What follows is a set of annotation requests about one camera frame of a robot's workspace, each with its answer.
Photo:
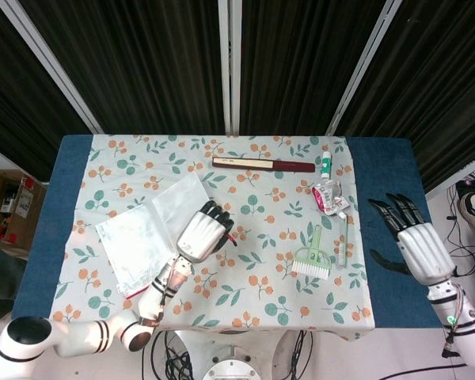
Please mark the floral print tablecloth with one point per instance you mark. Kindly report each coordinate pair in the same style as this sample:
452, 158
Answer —
261, 308

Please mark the green white glue stick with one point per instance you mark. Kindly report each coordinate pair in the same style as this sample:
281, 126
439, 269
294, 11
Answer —
325, 164

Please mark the green white toothbrush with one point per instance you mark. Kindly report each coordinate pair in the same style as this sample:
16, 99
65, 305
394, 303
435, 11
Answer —
343, 241

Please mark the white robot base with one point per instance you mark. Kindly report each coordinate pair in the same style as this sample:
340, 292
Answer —
231, 366

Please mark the dark red folding fan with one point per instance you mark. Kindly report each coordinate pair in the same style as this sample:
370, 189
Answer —
261, 164

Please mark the green small hand brush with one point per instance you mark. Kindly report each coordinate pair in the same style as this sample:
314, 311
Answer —
312, 261

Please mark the clear zip pouch red zipper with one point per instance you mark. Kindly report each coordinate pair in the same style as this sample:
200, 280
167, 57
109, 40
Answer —
134, 237

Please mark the dark grey fabric object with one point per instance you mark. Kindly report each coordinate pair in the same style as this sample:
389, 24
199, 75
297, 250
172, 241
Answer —
0, 281

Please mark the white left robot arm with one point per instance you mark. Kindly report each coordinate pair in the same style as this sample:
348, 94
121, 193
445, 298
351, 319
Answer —
79, 336

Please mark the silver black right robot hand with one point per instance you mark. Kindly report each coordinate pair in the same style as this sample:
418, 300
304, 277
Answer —
425, 253

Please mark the blue table cover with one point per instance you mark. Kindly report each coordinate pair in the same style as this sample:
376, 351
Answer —
388, 178

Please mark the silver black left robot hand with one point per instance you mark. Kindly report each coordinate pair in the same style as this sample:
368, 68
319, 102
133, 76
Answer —
202, 233

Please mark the crumpled red white tube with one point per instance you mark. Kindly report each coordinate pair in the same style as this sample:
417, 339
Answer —
328, 198

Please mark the brown cardboard box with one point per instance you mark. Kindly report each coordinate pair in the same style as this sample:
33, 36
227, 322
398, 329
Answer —
8, 202

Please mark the white metal partition post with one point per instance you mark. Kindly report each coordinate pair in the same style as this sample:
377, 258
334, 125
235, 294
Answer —
459, 174
229, 63
364, 67
51, 67

